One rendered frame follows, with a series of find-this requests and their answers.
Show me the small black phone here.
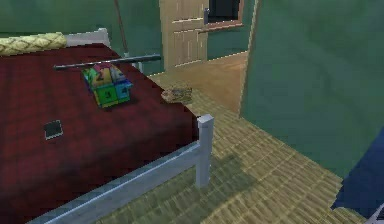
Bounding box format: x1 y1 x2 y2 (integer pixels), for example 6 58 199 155
43 119 64 141

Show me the pale yellow quilted pillow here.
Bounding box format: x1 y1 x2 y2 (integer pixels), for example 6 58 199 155
0 31 68 57

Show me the thin brown floor lamp pole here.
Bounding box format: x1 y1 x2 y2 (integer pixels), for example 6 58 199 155
113 0 131 58

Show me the dark red bed with white frame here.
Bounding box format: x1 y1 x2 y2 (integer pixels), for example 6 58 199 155
0 27 215 224

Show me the colourful toy block cube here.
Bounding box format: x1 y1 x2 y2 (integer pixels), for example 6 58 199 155
81 63 134 109

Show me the brown woven sandal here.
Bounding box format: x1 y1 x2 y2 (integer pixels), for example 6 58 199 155
161 85 194 105

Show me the pale wooden room door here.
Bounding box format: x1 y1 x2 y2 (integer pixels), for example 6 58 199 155
158 0 210 72

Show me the dark grey baseball bat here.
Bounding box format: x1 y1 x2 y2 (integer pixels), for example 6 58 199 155
53 54 162 72

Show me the blue fabric furniture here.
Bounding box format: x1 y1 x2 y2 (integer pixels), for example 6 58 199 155
330 126 384 221

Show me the window with reddish frame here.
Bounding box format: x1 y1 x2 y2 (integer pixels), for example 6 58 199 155
198 0 246 33

